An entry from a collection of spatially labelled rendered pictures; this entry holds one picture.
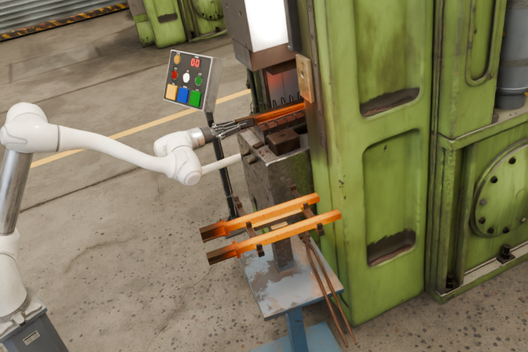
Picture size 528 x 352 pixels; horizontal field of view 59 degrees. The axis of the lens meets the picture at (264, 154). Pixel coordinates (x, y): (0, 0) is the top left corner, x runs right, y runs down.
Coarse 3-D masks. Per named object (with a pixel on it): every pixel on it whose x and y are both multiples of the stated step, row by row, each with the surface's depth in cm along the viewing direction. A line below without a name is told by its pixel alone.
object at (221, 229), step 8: (296, 200) 163; (304, 200) 162; (312, 200) 163; (272, 208) 161; (280, 208) 160; (288, 208) 161; (296, 208) 162; (248, 216) 159; (256, 216) 159; (264, 216) 159; (272, 216) 160; (216, 224) 157; (224, 224) 157; (232, 224) 157; (240, 224) 158; (200, 232) 155; (208, 232) 156; (216, 232) 157; (224, 232) 158; (208, 240) 157
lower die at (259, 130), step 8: (280, 104) 225; (288, 104) 222; (264, 112) 221; (296, 112) 212; (272, 120) 209; (280, 120) 209; (288, 120) 208; (304, 120) 210; (256, 128) 212; (264, 128) 205; (272, 128) 205; (280, 128) 207; (264, 136) 205; (264, 144) 208
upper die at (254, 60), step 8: (232, 40) 200; (240, 48) 193; (272, 48) 188; (280, 48) 190; (240, 56) 196; (248, 56) 187; (256, 56) 187; (264, 56) 188; (272, 56) 189; (280, 56) 191; (288, 56) 193; (248, 64) 190; (256, 64) 188; (264, 64) 190; (272, 64) 191
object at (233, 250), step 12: (324, 216) 153; (336, 216) 153; (288, 228) 151; (300, 228) 151; (312, 228) 152; (252, 240) 149; (264, 240) 148; (276, 240) 150; (216, 252) 146; (228, 252) 146; (240, 252) 147
